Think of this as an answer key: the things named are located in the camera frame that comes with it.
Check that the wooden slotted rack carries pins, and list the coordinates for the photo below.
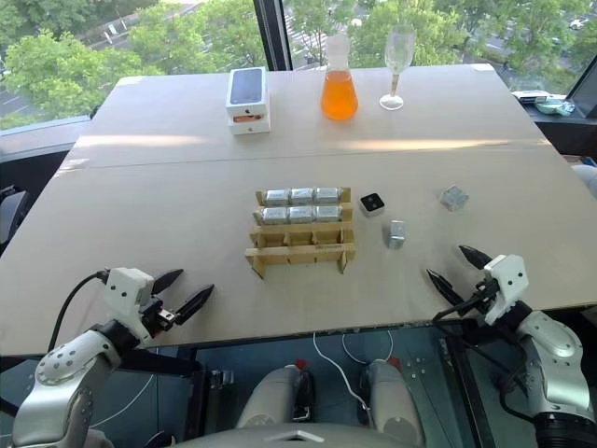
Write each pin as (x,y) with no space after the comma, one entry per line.
(301,247)

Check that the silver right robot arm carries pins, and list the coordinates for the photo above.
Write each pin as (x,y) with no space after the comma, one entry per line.
(557,359)

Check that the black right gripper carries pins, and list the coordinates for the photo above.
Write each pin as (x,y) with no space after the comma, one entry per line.
(480,294)

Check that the small clear plastic piece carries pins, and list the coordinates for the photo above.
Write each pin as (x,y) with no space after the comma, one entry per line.
(453,197)

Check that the white phone box dark print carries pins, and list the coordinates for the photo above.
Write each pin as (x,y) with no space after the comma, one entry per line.
(247,91)

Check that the black chair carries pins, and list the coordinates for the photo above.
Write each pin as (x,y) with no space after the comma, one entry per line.
(11,212)

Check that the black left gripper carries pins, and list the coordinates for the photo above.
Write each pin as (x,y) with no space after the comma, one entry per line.
(160,318)

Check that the dark laptop screen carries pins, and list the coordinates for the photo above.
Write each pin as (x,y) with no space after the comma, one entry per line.
(585,95)

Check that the teal and white clutter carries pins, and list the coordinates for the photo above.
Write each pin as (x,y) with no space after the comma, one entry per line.
(548,102)

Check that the white block with copper insert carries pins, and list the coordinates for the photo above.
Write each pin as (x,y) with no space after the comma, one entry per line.
(252,126)

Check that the silver rounded robot leg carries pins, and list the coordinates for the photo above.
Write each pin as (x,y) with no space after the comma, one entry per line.
(392,401)
(268,396)

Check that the small black white cube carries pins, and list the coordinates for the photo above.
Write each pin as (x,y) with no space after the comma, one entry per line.
(371,203)

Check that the glass flask orange liquid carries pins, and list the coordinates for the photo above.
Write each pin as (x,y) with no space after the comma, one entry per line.
(339,95)

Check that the dark window frame post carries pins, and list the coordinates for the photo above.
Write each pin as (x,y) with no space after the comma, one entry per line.
(273,35)

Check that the grey robot torso edge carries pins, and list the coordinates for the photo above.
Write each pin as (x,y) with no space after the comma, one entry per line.
(298,436)

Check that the clear wine glass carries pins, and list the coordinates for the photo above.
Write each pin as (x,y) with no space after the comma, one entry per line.
(398,51)

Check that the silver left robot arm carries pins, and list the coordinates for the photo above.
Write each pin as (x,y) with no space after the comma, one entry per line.
(65,368)

